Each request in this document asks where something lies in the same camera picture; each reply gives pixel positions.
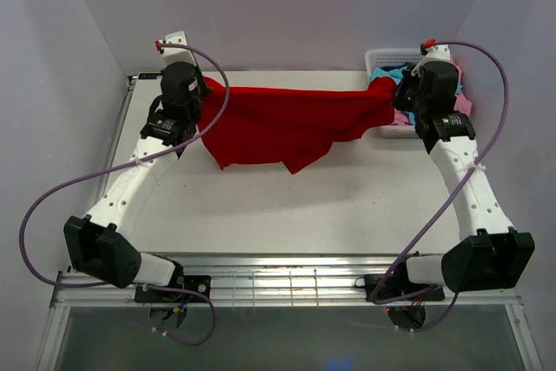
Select red t shirt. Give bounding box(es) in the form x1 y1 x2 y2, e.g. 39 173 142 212
198 77 396 174

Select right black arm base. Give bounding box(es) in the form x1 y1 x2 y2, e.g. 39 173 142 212
354 274 445 302

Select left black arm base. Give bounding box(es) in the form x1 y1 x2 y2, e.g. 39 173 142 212
134 275 212 304

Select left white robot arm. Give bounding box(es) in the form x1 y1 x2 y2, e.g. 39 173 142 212
63 62 208 288

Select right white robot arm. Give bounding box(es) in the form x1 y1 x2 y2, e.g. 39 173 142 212
394 61 535 293

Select pink t shirt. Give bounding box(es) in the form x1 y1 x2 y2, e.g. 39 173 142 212
388 63 473 126

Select turquoise t shirt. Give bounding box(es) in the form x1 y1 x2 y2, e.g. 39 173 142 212
369 63 415 126

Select blue white label sticker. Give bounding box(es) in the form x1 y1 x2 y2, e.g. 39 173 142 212
137 73 162 80

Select white plastic basket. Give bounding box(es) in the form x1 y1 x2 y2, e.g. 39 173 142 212
365 49 421 139

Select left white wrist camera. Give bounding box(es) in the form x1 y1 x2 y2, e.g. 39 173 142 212
156 30 197 66

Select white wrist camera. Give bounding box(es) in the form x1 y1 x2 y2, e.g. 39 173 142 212
411 39 451 76
156 30 197 66

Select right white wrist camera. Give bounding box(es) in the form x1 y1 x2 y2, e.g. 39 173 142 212
411 39 451 76

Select aluminium frame rails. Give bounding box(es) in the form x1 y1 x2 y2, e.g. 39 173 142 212
50 77 544 371

